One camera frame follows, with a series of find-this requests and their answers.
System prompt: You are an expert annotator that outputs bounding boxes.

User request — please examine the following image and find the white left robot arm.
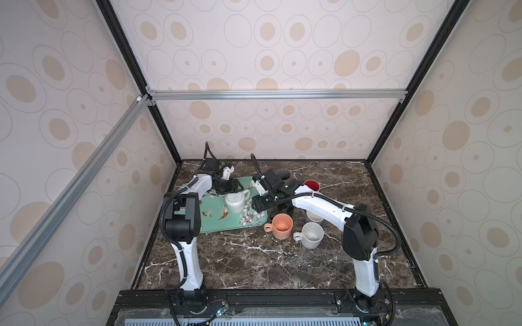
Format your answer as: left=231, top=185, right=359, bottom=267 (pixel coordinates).
left=159, top=158, right=242, bottom=291

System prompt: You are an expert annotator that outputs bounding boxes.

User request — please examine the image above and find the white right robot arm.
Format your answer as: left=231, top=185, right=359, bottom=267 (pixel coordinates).
left=251, top=170, right=402, bottom=297

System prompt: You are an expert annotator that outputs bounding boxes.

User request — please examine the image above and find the white ribbed mug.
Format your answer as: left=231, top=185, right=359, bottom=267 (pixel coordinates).
left=224, top=190, right=250, bottom=213

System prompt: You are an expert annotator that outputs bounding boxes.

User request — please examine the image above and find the black corner frame post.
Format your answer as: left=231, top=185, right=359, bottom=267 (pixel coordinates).
left=96, top=0, right=182, bottom=165
left=366, top=0, right=470, bottom=167

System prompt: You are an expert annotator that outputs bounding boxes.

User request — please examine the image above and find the black corner frame post left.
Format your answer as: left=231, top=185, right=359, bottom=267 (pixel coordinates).
left=96, top=0, right=182, bottom=165

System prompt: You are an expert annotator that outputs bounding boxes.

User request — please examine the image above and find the aluminium left rail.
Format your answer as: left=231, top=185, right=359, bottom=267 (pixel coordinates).
left=1, top=94, right=150, bottom=304

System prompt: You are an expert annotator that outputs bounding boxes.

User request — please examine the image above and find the green floral tray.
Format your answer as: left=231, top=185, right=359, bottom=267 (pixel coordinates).
left=185, top=174, right=268, bottom=233

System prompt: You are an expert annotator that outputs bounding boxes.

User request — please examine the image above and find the large grey mug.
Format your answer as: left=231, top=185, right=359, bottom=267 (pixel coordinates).
left=275, top=168, right=292, bottom=183

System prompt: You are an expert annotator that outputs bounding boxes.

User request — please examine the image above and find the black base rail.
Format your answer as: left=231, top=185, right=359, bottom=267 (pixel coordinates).
left=107, top=288, right=457, bottom=325

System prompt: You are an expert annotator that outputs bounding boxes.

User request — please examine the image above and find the cream and peach mug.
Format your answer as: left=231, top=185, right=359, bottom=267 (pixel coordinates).
left=264, top=213, right=294, bottom=240

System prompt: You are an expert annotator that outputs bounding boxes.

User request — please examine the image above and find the cream speckled mug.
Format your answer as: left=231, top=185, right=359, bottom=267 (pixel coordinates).
left=293, top=222, right=324, bottom=249

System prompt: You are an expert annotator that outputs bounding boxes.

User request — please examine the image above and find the black corner frame post right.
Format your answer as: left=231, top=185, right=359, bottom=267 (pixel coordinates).
left=366, top=0, right=470, bottom=167

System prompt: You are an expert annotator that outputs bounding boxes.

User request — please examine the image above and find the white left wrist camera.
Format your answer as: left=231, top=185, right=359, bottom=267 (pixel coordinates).
left=221, top=166, right=235, bottom=181

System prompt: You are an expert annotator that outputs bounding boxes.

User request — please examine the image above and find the aluminium rail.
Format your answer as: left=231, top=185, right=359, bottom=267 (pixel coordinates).
left=1, top=94, right=150, bottom=304
left=150, top=89, right=408, bottom=101

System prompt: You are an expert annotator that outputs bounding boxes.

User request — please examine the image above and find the pink mug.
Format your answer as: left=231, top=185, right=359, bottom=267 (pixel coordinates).
left=305, top=211, right=324, bottom=224

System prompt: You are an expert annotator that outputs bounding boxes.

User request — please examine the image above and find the aluminium back rail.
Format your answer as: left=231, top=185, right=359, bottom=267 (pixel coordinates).
left=150, top=89, right=408, bottom=101

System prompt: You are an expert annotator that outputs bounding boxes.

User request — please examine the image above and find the black mug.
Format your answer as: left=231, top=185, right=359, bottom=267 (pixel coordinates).
left=273, top=203, right=294, bottom=217

